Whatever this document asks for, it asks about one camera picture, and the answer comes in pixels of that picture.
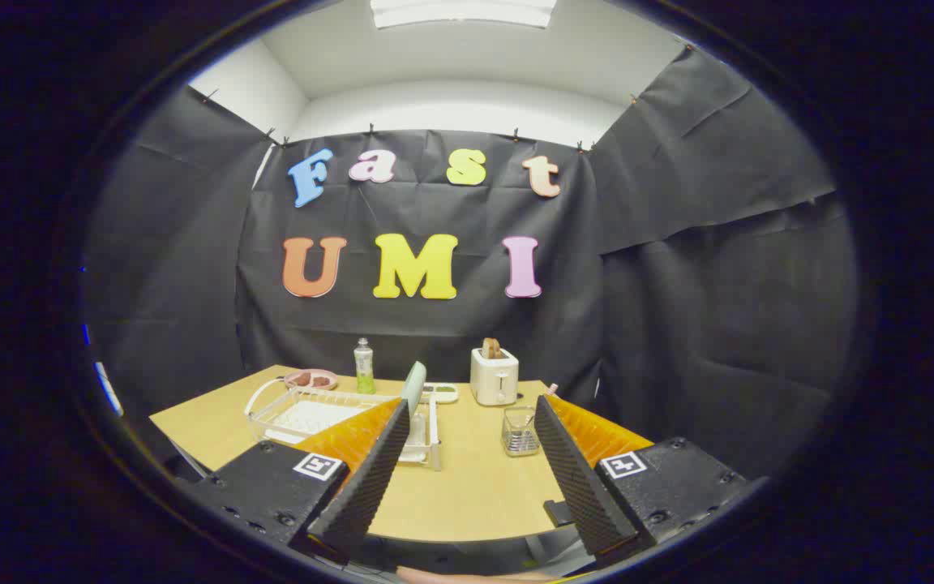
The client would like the green drink bottle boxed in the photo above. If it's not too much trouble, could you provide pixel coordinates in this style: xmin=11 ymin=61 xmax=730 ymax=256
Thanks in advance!
xmin=353 ymin=337 xmax=376 ymax=395

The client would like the pale green plate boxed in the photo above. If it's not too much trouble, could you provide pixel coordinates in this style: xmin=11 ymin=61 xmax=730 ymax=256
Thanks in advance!
xmin=401 ymin=361 xmax=427 ymax=419

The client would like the black backdrop cloth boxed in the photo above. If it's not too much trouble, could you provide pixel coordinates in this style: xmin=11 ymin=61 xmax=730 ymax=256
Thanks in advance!
xmin=82 ymin=49 xmax=861 ymax=479

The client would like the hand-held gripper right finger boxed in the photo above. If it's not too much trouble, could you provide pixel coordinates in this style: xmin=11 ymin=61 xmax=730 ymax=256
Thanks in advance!
xmin=533 ymin=393 xmax=750 ymax=560

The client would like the pink plate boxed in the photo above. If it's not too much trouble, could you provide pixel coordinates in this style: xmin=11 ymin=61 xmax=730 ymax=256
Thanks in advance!
xmin=284 ymin=369 xmax=339 ymax=391

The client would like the ceiling light panel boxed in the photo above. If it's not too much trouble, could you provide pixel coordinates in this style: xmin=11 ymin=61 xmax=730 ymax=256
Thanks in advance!
xmin=370 ymin=0 xmax=557 ymax=29

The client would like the clear cutlery basket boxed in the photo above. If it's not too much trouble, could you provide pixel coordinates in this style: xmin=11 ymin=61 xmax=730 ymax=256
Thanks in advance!
xmin=502 ymin=406 xmax=541 ymax=457

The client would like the cream toaster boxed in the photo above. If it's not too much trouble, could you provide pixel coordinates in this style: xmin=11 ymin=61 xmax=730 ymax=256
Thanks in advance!
xmin=469 ymin=347 xmax=520 ymax=406

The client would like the white wire dish rack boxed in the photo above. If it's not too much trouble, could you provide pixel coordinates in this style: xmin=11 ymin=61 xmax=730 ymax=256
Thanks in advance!
xmin=244 ymin=377 xmax=442 ymax=471

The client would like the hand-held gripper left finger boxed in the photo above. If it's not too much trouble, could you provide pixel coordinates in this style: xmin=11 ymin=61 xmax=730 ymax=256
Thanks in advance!
xmin=179 ymin=396 xmax=412 ymax=565

